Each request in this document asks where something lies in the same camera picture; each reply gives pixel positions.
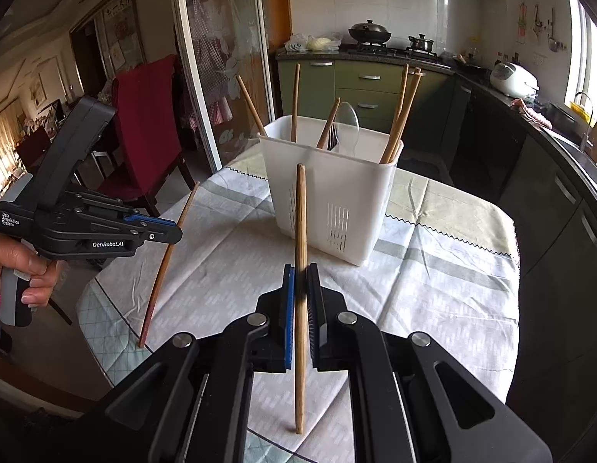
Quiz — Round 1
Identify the steel sink faucet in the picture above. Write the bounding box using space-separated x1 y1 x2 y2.
571 91 593 152

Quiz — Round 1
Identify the orange chopstick red patterned end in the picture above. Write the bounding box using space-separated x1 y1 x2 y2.
291 63 300 144

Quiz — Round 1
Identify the black kitchen cabinet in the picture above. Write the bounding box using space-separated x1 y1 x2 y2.
443 72 597 416

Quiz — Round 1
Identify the white plastic utensil holder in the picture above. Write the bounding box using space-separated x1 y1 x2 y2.
257 115 405 267

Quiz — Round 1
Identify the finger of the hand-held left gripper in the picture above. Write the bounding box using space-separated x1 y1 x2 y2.
133 226 184 257
62 192 177 227

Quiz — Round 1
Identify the black gas stove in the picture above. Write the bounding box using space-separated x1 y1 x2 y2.
347 43 451 67

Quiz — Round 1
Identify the black wok with lid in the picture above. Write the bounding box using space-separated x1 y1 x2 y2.
347 19 393 45

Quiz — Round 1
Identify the glass sliding door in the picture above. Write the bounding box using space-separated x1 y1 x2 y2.
168 0 275 174

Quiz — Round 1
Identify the green kitchen cabinet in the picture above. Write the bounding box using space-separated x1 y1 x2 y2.
277 55 456 155

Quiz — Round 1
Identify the pink cloth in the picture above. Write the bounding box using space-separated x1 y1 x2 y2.
513 98 553 129

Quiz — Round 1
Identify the green cabinet drawer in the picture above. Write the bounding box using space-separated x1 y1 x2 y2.
334 60 410 92
334 88 400 121

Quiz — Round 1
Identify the person's left hand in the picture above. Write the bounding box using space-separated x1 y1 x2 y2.
0 236 56 307

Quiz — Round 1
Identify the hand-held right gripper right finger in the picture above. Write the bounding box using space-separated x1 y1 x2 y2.
307 263 554 463

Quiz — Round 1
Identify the grey white patterned tablecloth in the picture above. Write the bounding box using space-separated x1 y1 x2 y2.
77 147 521 463

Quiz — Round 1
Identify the tan wooden chopstick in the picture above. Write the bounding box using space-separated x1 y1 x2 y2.
388 71 423 164
379 63 410 165
317 98 342 150
295 164 309 435
383 68 421 164

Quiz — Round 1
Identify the framed calligraphy wall picture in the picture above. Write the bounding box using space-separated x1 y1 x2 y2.
102 0 146 74

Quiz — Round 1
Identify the kitchen window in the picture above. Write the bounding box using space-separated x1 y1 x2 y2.
566 0 597 117

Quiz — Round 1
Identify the clear plastic spoon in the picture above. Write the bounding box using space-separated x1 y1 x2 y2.
334 101 361 155

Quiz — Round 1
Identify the bag of yellow food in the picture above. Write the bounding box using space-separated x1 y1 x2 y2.
305 33 342 52

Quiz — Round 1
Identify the red wooden chair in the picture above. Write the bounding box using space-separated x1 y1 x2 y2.
93 54 198 218

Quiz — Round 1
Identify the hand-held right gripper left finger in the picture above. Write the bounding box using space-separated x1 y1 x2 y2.
81 264 295 463

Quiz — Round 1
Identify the white rice cooker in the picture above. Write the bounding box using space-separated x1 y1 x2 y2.
490 61 540 98

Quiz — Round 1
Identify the steel pot with lid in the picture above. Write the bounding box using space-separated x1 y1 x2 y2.
407 34 435 54

